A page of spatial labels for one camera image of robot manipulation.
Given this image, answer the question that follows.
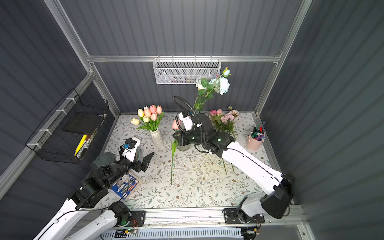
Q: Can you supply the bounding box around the hot pink rose stem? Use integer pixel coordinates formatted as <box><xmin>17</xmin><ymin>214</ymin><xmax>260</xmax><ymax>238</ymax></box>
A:
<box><xmin>210</xmin><ymin>110</ymin><xmax>217</xmax><ymax>127</ymax></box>

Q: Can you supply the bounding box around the pink carnation stem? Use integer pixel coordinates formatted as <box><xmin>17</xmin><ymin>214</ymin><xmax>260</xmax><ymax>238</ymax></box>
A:
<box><xmin>220</xmin><ymin>112</ymin><xmax>236</xmax><ymax>173</ymax></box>

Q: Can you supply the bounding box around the pink multi bloom peony stem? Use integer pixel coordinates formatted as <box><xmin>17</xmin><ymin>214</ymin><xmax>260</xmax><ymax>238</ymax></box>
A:
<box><xmin>226</xmin><ymin>106</ymin><xmax>239</xmax><ymax>124</ymax></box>

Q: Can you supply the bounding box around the pale pink rose stem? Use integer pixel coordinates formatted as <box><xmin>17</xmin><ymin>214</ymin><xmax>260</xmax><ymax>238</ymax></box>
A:
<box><xmin>216</xmin><ymin>109</ymin><xmax>223</xmax><ymax>122</ymax></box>

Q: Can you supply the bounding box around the large pale pink peony stem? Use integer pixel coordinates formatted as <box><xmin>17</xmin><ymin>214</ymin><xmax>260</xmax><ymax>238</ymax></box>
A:
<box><xmin>221</xmin><ymin>159</ymin><xmax>228</xmax><ymax>175</ymax></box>

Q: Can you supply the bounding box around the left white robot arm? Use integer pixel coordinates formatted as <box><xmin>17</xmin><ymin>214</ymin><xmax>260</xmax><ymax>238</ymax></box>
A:
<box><xmin>35</xmin><ymin>153</ymin><xmax>154</xmax><ymax>240</ymax></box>

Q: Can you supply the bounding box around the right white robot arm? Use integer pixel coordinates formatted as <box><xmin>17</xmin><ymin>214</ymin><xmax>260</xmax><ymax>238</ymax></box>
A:
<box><xmin>173</xmin><ymin>111</ymin><xmax>295</xmax><ymax>223</ymax></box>

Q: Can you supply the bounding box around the clear glass vase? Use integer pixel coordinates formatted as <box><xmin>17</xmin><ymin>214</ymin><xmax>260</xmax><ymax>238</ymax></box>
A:
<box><xmin>177</xmin><ymin>143</ymin><xmax>191</xmax><ymax>152</ymax></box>

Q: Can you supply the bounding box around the white ribbed vase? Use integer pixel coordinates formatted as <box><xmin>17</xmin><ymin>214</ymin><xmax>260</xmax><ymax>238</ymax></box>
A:
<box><xmin>150</xmin><ymin>130</ymin><xmax>164</xmax><ymax>149</ymax></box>

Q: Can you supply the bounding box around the floral patterned table mat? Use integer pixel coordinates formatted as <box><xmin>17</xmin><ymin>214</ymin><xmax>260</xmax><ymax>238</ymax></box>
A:
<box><xmin>106</xmin><ymin>113</ymin><xmax>264</xmax><ymax>209</ymax></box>

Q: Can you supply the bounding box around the pink and yellow tulip bunch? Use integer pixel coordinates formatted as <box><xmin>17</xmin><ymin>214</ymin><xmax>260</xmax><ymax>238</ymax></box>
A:
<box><xmin>131</xmin><ymin>105</ymin><xmax>164</xmax><ymax>132</ymax></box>

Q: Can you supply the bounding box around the white rose stem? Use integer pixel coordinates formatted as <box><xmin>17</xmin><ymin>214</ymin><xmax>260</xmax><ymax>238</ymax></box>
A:
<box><xmin>194</xmin><ymin>78</ymin><xmax>209</xmax><ymax>112</ymax></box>

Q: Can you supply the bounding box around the light blue flower stem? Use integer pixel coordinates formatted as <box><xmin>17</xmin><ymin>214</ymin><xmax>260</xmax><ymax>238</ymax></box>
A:
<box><xmin>205</xmin><ymin>67</ymin><xmax>231</xmax><ymax>103</ymax></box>

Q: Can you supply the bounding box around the pink pen cup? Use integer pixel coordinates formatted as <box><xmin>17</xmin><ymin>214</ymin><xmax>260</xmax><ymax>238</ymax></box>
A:
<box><xmin>246</xmin><ymin>123</ymin><xmax>266</xmax><ymax>151</ymax></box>

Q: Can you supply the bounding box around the yellow marker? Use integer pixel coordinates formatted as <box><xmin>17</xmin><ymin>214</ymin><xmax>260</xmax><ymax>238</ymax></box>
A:
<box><xmin>75</xmin><ymin>135</ymin><xmax>88</xmax><ymax>156</ymax></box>

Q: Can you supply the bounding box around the black box in basket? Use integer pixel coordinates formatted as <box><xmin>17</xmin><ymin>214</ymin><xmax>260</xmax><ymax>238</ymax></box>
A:
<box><xmin>63</xmin><ymin>112</ymin><xmax>104</xmax><ymax>135</ymax></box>

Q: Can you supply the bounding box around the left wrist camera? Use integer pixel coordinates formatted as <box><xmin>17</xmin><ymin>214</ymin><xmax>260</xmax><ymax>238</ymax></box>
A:
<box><xmin>119</xmin><ymin>137</ymin><xmax>142</xmax><ymax>163</ymax></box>

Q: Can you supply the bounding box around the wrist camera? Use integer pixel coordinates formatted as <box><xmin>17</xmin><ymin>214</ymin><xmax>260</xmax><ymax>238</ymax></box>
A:
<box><xmin>177</xmin><ymin>111</ymin><xmax>194</xmax><ymax>132</ymax></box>
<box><xmin>119</xmin><ymin>137</ymin><xmax>142</xmax><ymax>163</ymax></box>

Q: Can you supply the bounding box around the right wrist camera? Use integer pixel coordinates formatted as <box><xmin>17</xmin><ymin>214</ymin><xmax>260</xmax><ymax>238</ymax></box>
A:
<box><xmin>177</xmin><ymin>111</ymin><xmax>194</xmax><ymax>132</ymax></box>

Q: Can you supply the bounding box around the white wire mesh basket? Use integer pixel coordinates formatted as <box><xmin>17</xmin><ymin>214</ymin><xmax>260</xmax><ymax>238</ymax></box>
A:
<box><xmin>153</xmin><ymin>60</ymin><xmax>222</xmax><ymax>85</ymax></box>

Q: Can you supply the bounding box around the black wire wall basket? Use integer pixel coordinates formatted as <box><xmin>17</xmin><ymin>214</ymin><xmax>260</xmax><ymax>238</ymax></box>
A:
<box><xmin>26</xmin><ymin>91</ymin><xmax>109</xmax><ymax>165</ymax></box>

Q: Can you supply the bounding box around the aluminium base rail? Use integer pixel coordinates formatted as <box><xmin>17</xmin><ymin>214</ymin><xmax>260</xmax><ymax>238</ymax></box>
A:
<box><xmin>132</xmin><ymin>205</ymin><xmax>308</xmax><ymax>229</ymax></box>

